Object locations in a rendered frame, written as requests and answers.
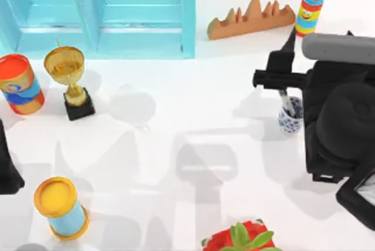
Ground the orange mountain-shaped holder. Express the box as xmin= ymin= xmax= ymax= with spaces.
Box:
xmin=207 ymin=0 xmax=296 ymax=41

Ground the blue can with yellow lid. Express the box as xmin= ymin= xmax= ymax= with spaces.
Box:
xmin=33 ymin=176 xmax=90 ymax=242

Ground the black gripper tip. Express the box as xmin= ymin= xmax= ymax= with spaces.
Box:
xmin=0 ymin=120 xmax=26 ymax=195

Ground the red yellow blue can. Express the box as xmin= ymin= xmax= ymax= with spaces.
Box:
xmin=294 ymin=0 xmax=326 ymax=38

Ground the red pot with green plant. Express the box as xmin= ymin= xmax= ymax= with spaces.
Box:
xmin=201 ymin=219 xmax=277 ymax=251

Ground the blue and white cup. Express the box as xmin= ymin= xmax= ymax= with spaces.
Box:
xmin=277 ymin=96 xmax=305 ymax=135

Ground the gold trophy on black base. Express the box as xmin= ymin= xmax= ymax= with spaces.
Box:
xmin=43 ymin=38 xmax=96 ymax=121

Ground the light blue rack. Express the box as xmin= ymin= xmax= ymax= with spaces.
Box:
xmin=0 ymin=0 xmax=196 ymax=60

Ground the orange and blue can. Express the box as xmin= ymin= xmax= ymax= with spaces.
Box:
xmin=0 ymin=53 xmax=46 ymax=116

